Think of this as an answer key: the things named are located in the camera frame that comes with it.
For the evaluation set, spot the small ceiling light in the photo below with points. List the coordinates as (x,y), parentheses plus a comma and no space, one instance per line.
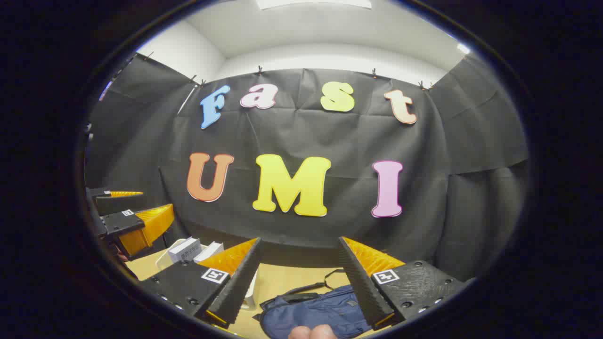
(463,48)

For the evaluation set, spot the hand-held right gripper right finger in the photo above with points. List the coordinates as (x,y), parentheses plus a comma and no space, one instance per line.
(360,282)

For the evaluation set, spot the white bookshelf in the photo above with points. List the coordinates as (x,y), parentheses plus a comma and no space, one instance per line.
(249,294)

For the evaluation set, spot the white book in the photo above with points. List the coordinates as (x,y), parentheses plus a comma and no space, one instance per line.
(209,251)
(184,249)

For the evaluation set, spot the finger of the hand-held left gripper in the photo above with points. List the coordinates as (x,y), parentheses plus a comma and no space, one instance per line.
(120,223)
(118,205)

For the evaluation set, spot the blue schoolbag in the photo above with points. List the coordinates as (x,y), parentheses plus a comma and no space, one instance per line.
(320,310)

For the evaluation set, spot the ceiling light panel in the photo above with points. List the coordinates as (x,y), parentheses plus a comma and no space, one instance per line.
(311,4)

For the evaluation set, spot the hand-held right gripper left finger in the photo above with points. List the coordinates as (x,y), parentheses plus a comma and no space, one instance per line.
(240,282)

